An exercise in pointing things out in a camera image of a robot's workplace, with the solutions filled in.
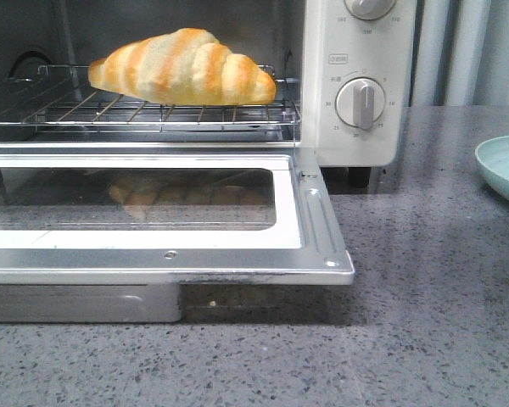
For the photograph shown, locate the glass oven door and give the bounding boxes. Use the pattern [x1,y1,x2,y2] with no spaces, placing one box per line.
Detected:
[0,143,355,285]

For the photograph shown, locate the golden striped croissant bread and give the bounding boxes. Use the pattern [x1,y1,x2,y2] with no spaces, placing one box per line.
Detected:
[88,28,277,106]

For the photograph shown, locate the black right oven foot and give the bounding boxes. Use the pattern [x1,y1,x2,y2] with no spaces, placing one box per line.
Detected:
[348,167,372,188]

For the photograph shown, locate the cream white toaster oven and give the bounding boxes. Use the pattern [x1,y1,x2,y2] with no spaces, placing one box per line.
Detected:
[0,1,417,167]

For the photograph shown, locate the beige timer knob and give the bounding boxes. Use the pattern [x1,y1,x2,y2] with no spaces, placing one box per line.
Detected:
[335,77,385,131]

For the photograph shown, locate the beige temperature knob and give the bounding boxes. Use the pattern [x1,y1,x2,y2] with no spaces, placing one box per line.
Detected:
[344,0,396,21]

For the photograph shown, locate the light green round plate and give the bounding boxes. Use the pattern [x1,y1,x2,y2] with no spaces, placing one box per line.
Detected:
[475,135,509,201]

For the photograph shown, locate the light grey curtain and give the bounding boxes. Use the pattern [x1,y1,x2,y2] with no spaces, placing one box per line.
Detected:
[410,1,509,106]

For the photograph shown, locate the silver crumb tray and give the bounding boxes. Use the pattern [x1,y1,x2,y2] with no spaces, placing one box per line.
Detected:
[0,283,183,323]

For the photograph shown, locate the metal wire oven rack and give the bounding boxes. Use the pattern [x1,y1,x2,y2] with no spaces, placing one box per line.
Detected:
[0,65,300,132]

